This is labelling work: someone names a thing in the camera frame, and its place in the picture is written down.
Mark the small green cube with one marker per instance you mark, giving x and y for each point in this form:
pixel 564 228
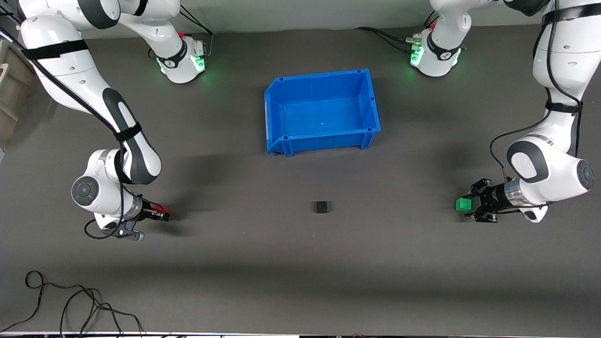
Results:
pixel 463 204

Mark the small black cube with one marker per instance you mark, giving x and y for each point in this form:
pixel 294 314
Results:
pixel 321 207

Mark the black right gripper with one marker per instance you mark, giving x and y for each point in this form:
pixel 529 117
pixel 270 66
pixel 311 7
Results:
pixel 147 209

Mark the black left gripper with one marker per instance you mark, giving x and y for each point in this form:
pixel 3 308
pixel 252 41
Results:
pixel 493 198

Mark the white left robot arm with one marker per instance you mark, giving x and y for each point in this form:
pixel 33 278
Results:
pixel 563 65

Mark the blue plastic storage bin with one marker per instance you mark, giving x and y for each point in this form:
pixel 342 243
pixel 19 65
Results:
pixel 324 112

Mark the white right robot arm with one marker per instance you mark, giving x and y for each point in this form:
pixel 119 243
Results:
pixel 61 70

